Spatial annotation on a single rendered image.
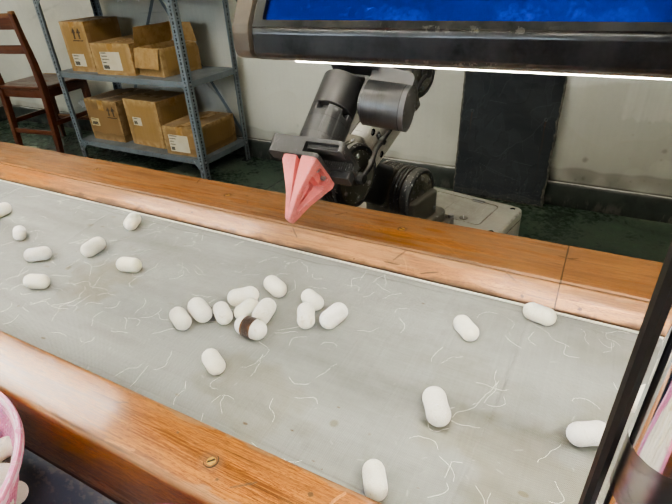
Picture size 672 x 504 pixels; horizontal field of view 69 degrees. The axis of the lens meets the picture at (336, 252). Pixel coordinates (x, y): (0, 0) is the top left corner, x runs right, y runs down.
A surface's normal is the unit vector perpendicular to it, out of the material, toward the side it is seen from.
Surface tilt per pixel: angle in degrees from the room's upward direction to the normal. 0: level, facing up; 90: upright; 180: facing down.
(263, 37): 90
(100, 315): 0
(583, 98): 90
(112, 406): 0
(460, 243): 0
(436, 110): 90
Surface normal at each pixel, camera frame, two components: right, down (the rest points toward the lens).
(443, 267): -0.36, -0.27
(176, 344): -0.04, -0.86
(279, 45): -0.47, 0.47
